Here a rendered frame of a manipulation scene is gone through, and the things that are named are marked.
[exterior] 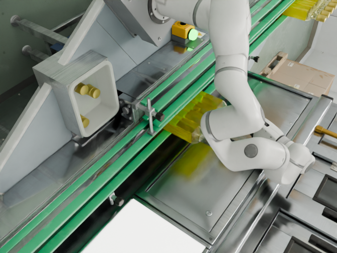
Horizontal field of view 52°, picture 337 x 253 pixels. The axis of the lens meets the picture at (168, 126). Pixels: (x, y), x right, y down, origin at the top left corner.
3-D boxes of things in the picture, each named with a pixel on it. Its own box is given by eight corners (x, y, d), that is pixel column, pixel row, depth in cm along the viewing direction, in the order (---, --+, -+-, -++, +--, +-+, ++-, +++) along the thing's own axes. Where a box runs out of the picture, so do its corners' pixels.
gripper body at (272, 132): (284, 149, 129) (261, 133, 136) (290, 131, 122) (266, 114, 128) (271, 160, 126) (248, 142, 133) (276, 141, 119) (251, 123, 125)
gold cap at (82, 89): (69, 83, 107) (78, 89, 105) (77, 78, 109) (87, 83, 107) (71, 92, 110) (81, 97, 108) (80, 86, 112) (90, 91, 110)
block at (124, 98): (119, 116, 129) (133, 124, 126) (116, 97, 122) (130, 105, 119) (126, 111, 131) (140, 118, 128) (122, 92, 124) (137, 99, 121)
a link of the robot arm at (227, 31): (215, 87, 96) (203, 48, 82) (220, 22, 107) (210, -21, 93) (250, 85, 93) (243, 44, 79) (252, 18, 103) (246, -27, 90)
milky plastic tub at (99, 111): (66, 129, 118) (85, 140, 114) (48, 76, 102) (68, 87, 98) (103, 101, 127) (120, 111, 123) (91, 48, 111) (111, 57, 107)
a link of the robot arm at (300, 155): (293, 176, 109) (311, 151, 107) (266, 156, 115) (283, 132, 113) (307, 176, 121) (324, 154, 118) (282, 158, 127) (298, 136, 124)
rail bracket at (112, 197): (92, 196, 125) (119, 216, 119) (88, 185, 120) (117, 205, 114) (100, 188, 127) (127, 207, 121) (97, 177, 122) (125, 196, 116)
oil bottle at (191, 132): (152, 124, 138) (197, 147, 128) (151, 113, 134) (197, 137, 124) (161, 116, 141) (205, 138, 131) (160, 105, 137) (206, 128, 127)
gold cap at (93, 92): (82, 87, 113) (92, 92, 111) (90, 82, 115) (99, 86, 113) (84, 96, 115) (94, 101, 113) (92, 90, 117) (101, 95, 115)
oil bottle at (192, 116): (161, 116, 141) (205, 138, 132) (160, 106, 137) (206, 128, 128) (169, 108, 144) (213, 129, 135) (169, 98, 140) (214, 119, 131)
